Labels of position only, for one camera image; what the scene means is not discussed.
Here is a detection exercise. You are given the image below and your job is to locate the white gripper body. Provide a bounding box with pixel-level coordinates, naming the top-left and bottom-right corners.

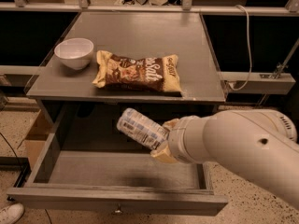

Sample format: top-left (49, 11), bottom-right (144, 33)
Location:
top-left (168, 116), bottom-right (214, 164)

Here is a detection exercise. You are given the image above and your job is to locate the white cable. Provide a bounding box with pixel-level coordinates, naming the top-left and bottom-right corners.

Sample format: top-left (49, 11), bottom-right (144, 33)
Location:
top-left (226, 4), bottom-right (252, 92)

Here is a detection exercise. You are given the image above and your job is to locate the cardboard box on floor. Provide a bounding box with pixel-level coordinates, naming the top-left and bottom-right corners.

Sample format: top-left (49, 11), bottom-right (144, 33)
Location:
top-left (20, 111), bottom-right (52, 169)

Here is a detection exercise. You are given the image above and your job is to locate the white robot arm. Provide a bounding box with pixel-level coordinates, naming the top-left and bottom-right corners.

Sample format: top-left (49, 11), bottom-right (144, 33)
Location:
top-left (151, 109), bottom-right (299, 209)

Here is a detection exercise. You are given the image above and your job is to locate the white sneaker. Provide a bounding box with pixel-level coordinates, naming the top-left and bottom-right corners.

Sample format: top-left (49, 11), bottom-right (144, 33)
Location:
top-left (0, 203), bottom-right (24, 224)

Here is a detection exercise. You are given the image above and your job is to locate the brown yellow chip bag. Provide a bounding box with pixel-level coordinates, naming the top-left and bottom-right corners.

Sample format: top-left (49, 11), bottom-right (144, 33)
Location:
top-left (93, 50), bottom-right (181, 93)

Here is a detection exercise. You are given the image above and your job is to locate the grey cabinet with top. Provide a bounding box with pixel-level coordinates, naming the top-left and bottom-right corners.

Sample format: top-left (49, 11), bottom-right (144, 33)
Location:
top-left (27, 12), bottom-right (225, 143)

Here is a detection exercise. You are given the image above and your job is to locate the black floor cable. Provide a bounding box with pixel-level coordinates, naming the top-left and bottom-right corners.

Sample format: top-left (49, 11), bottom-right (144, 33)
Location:
top-left (0, 133), bottom-right (24, 173)

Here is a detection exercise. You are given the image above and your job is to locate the white ceramic bowl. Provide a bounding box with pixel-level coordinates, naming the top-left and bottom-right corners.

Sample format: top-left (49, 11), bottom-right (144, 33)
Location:
top-left (54, 38), bottom-right (94, 70)

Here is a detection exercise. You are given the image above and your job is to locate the open grey top drawer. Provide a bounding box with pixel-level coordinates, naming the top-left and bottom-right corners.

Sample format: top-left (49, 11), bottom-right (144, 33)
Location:
top-left (7, 104), bottom-right (228, 216)

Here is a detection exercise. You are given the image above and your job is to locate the metal railing frame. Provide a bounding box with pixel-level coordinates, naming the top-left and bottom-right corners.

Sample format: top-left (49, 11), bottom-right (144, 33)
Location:
top-left (0, 0), bottom-right (299, 95)

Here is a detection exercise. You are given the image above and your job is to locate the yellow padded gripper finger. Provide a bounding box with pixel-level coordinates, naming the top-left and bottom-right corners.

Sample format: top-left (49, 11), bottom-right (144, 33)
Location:
top-left (150, 141), bottom-right (178, 163)
top-left (163, 119), bottom-right (179, 132)

